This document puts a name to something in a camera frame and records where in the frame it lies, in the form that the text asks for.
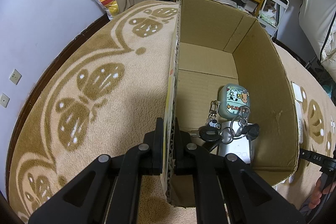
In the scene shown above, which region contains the cartoon earbud case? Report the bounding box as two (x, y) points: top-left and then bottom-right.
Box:
(217, 84), (250, 119)

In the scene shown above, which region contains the black key bunch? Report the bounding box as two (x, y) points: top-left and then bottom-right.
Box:
(189, 101), (260, 151)

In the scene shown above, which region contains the white square charger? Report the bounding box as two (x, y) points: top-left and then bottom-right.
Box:
(291, 82), (303, 102)

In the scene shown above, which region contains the wall socket upper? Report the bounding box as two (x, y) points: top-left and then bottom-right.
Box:
(9, 69), (22, 85)

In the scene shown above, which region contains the white rolling cart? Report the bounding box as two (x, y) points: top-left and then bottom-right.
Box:
(257, 0), (289, 38)

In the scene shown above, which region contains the cardboard box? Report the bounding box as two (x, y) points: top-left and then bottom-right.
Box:
(161, 0), (299, 207)

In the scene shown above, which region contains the person's right hand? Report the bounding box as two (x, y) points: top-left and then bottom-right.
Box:
(308, 177), (335, 209)

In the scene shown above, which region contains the white small remote control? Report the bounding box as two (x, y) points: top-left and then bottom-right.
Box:
(295, 100), (304, 144)

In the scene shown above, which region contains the wall socket lower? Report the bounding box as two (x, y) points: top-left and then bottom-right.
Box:
(0, 93), (10, 108)

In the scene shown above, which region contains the wall socket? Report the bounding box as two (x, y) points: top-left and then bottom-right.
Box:
(0, 93), (10, 108)
(9, 69), (22, 85)

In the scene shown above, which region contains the patterned tan carpet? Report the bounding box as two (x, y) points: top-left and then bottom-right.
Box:
(9, 1), (335, 222)

